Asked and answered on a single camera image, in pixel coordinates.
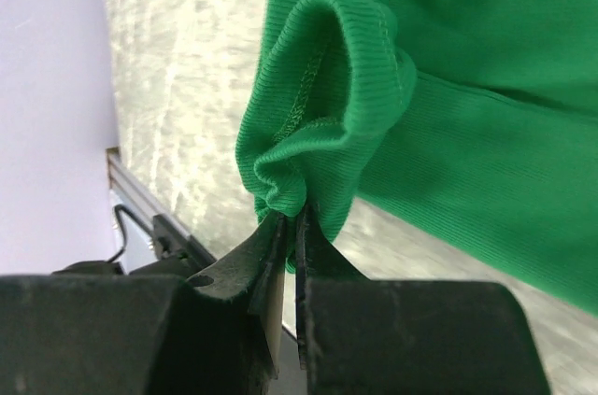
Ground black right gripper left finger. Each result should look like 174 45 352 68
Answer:
1 214 286 394

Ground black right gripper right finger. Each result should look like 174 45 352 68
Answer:
295 208 550 394

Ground green tank top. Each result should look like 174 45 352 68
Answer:
235 0 597 313

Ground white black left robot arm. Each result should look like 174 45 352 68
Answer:
53 204 202 278

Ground aluminium left side rail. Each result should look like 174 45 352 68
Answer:
106 146 219 270

